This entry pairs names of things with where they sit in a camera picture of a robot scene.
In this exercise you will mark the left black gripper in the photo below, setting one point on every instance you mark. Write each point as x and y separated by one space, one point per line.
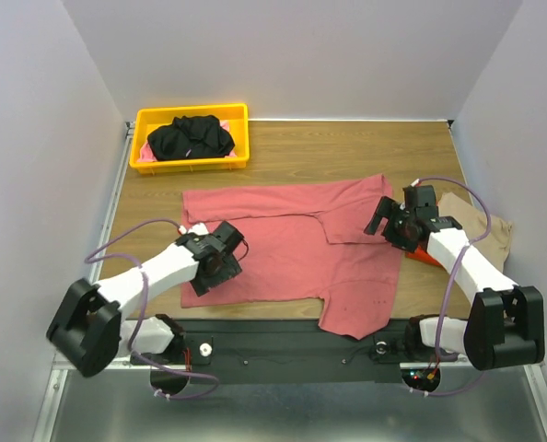
229 268

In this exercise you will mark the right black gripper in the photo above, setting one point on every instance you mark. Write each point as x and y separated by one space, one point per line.
390 223

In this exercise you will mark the pink red t shirt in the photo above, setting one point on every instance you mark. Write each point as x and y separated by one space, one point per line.
305 241

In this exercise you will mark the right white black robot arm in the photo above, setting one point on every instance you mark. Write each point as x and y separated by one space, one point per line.
506 324

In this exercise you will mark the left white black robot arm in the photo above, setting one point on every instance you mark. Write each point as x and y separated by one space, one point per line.
97 322

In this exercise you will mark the folded orange t shirt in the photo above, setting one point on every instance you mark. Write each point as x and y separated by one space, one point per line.
421 255

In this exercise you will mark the folded beige t shirt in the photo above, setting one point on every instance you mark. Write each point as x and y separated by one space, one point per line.
497 245

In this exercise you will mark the yellow plastic bin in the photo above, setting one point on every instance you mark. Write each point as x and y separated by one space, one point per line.
148 120

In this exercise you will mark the black t shirt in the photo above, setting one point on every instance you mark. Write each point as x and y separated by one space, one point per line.
188 138

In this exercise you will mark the light pink t shirt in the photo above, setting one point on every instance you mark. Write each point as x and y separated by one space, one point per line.
146 154

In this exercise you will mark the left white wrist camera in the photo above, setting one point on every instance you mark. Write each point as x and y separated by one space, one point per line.
199 229

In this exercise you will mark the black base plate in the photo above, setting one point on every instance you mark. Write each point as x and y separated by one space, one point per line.
279 351

